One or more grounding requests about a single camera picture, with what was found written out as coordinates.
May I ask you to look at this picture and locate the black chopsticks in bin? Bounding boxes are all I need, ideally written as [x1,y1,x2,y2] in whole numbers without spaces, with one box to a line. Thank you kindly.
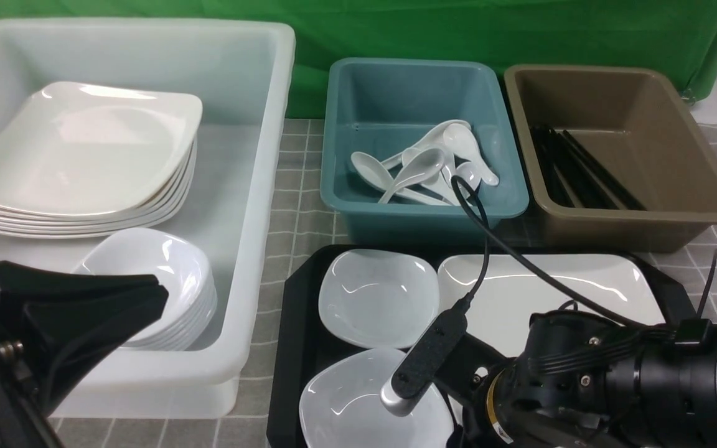
[530,125,646,212]

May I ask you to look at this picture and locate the white bowl lower tray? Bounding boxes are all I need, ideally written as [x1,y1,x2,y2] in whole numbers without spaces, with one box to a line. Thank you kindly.
[299,348,455,447]

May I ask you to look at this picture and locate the white bowl tray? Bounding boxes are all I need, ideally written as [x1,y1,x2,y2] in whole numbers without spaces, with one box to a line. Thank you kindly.
[299,348,455,447]
[318,249,440,349]

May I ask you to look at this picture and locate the brown plastic bin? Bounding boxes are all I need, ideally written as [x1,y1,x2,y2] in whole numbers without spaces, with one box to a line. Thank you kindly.
[504,65,717,253]

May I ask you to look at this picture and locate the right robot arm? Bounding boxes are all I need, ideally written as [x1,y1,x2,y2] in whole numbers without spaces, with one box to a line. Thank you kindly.
[435,309,717,447]

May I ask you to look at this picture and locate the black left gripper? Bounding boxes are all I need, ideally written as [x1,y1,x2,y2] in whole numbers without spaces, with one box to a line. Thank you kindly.
[0,261,169,447]

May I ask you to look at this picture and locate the stack of white plates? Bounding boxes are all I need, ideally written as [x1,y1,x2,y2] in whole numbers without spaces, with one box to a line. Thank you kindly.
[0,82,203,240]

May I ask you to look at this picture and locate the white spoon long top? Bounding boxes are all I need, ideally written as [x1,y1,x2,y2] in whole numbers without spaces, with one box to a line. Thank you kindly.
[382,119,472,170]

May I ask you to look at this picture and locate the stack of white bowls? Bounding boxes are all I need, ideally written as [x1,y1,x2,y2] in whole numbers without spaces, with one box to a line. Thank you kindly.
[73,228,217,352]

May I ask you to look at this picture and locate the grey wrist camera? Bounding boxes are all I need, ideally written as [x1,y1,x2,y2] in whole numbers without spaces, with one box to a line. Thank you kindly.
[380,307,467,417]

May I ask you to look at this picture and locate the white spoon small right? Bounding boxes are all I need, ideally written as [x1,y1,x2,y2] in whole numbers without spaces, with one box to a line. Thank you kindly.
[455,161,482,193]

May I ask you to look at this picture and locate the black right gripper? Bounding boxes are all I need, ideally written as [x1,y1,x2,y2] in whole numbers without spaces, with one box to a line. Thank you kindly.
[436,310,652,447]

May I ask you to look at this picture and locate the white bowl upper tray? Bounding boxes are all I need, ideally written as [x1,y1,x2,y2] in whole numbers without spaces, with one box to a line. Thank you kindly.
[318,249,440,349]

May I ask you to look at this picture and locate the green backdrop cloth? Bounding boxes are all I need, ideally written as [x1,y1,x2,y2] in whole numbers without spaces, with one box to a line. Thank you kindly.
[0,1,717,118]

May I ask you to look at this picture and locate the black camera cable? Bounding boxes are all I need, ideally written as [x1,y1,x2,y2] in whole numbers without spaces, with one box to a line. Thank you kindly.
[451,175,677,330]

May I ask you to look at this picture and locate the large white rice plate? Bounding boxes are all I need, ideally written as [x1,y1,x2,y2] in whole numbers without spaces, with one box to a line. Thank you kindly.
[438,253,665,357]

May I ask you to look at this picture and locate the large white plastic tub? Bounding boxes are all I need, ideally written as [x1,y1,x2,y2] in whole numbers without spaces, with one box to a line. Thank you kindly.
[0,17,295,419]

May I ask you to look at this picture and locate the black serving tray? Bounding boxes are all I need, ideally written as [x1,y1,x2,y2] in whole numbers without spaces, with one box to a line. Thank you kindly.
[267,245,695,447]

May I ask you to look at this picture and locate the teal plastic bin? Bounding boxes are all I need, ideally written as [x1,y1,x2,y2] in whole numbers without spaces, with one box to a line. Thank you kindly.
[321,58,530,246]

